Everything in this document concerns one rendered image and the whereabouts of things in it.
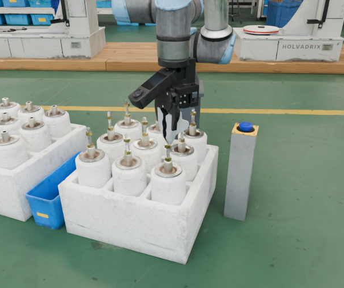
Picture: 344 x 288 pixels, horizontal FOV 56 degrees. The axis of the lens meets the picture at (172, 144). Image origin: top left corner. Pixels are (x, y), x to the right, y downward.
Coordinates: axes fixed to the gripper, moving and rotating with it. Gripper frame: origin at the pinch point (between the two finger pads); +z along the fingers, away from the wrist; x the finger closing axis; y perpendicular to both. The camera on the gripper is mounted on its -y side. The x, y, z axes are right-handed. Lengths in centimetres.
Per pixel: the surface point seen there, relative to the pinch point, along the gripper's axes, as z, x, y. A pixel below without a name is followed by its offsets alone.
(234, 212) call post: 31.8, -3.8, 23.5
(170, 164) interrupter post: 7.3, -1.1, 0.4
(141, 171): 10.5, 4.8, -5.1
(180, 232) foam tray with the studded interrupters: 23.0, -9.4, -1.8
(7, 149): 11, 38, -33
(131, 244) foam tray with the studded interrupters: 32.4, 2.3, -10.9
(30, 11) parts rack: 14, 516, 73
